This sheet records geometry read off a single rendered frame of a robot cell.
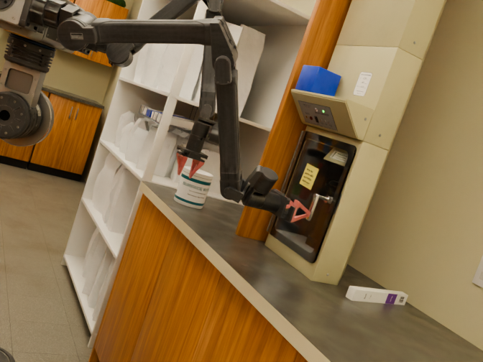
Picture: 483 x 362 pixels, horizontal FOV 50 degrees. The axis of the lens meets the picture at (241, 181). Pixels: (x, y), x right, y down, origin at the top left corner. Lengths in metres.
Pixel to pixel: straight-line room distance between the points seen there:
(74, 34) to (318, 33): 0.91
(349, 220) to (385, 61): 0.51
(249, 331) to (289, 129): 0.80
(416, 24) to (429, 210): 0.66
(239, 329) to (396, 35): 0.99
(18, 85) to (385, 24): 1.16
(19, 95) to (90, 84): 5.23
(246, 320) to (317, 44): 1.02
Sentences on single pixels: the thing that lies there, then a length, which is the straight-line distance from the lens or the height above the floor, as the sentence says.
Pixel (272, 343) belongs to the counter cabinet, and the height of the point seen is 0.85.
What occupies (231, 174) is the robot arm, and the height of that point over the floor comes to 1.20.
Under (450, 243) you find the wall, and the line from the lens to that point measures 1.89.
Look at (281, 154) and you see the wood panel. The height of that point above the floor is 1.28.
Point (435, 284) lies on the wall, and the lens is 1.91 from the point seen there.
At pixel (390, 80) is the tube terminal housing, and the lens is 1.67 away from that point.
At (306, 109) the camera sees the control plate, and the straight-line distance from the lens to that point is 1.79.
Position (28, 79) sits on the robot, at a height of 1.26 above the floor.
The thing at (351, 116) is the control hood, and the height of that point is 1.47.
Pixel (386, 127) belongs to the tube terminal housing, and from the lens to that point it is 1.69.
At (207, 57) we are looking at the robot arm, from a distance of 1.86.
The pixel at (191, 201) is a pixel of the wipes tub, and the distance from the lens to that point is 2.14.
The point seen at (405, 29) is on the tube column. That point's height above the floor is 1.77.
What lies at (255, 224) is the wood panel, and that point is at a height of 1.00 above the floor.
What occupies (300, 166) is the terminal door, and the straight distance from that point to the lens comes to 1.83.
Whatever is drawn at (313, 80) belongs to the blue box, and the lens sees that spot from 1.76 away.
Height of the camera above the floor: 1.35
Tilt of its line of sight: 6 degrees down
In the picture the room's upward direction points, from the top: 19 degrees clockwise
